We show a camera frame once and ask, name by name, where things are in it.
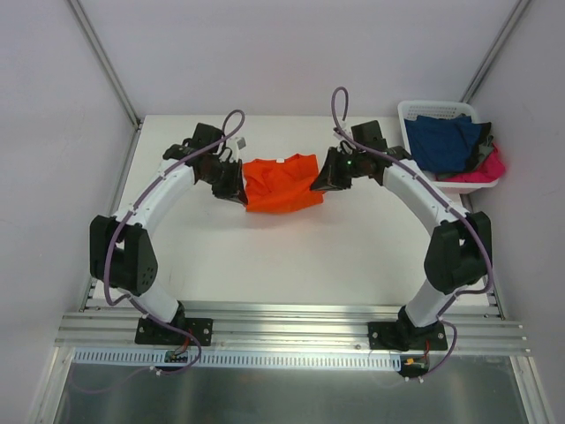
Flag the orange t shirt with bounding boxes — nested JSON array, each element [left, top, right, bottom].
[[243, 154, 324, 214]]

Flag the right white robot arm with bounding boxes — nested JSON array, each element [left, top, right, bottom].
[[310, 120, 493, 352]]

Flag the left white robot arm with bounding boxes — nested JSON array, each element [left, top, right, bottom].
[[89, 123, 248, 349]]

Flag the white plastic laundry basket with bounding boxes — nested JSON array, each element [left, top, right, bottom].
[[397, 100, 507, 195]]

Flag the blue t shirt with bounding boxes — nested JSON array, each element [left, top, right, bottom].
[[404, 116, 470, 174]]

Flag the dark grey t shirt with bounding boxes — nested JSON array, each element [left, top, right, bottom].
[[459, 116, 494, 172]]

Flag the pink t shirt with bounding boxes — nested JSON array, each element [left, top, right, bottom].
[[446, 145, 506, 184]]

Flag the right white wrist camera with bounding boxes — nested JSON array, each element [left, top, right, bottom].
[[333, 127, 353, 141]]

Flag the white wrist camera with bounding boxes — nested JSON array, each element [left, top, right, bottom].
[[226, 137, 246, 162], [333, 127, 353, 141]]

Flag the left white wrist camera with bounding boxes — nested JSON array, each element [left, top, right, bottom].
[[226, 137, 246, 162]]

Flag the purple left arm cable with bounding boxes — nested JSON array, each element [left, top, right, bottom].
[[65, 109, 246, 392]]

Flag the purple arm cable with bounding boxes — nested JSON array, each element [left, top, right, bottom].
[[65, 109, 246, 392], [330, 87, 493, 383]]

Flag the aluminium mounting rail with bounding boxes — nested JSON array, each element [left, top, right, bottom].
[[55, 299, 532, 356]]

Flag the white slotted cable duct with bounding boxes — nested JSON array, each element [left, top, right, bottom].
[[74, 348, 401, 372]]

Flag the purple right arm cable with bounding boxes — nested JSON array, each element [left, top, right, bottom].
[[330, 87, 493, 383]]

